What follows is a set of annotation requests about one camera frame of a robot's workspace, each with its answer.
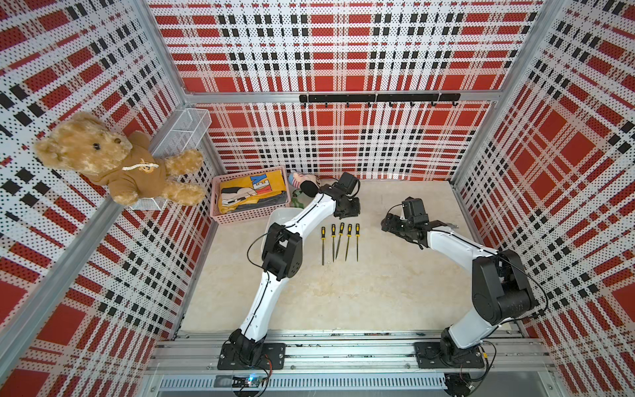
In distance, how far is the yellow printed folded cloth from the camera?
1060mm

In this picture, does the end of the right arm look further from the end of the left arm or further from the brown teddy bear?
the brown teddy bear

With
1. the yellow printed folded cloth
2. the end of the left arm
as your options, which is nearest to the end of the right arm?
the end of the left arm

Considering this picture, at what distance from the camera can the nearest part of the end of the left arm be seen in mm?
746

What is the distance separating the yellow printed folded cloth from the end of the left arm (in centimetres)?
37
